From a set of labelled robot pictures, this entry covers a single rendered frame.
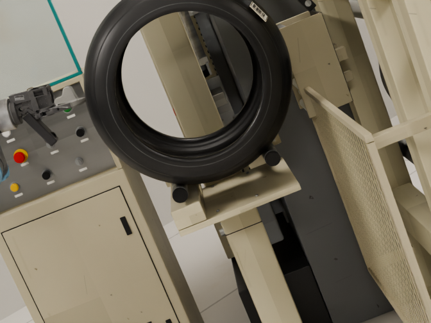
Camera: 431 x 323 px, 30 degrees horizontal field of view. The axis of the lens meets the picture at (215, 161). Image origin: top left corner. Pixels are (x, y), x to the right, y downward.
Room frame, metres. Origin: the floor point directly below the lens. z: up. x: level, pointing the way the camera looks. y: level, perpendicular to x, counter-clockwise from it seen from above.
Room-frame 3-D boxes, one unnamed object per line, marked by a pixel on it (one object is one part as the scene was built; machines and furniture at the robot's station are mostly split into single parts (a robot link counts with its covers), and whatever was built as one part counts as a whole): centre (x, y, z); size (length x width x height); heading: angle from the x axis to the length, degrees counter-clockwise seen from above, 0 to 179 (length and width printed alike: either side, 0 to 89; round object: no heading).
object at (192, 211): (2.36, 0.12, 0.84); 0.36 x 0.09 x 0.06; 178
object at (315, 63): (2.56, -0.40, 1.05); 0.20 x 0.15 x 0.30; 178
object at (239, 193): (2.35, -0.02, 0.80); 0.37 x 0.36 x 0.02; 88
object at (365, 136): (2.11, -0.34, 0.65); 0.90 x 0.02 x 0.70; 178
